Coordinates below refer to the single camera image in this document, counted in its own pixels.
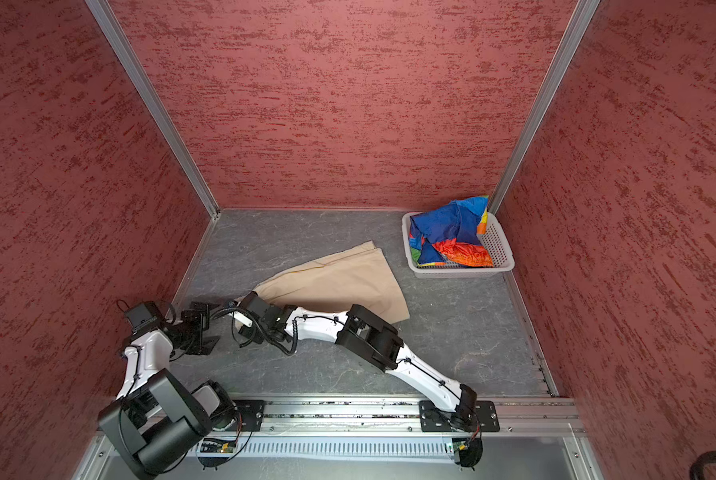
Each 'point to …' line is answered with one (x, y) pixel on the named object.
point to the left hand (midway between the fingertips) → (222, 320)
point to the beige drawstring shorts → (355, 279)
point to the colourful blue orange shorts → (450, 234)
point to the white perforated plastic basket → (492, 233)
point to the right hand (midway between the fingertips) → (250, 326)
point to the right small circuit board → (459, 445)
